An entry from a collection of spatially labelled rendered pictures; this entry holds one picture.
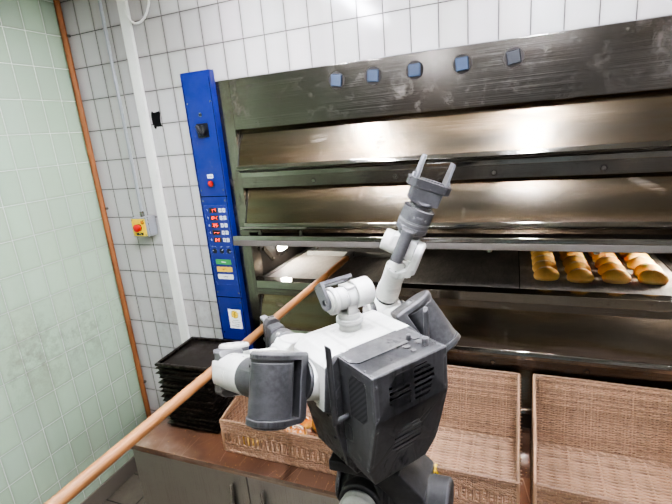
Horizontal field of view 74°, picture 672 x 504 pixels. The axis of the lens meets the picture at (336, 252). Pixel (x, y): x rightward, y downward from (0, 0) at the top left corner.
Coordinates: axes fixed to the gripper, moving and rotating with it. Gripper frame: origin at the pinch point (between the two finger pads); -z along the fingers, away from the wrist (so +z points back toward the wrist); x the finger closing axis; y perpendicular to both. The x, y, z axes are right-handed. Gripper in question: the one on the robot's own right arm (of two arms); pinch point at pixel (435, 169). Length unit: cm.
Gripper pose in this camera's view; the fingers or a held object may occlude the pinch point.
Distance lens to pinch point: 123.9
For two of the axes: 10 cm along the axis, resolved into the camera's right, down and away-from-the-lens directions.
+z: -3.1, 8.8, 3.5
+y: -0.5, -3.8, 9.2
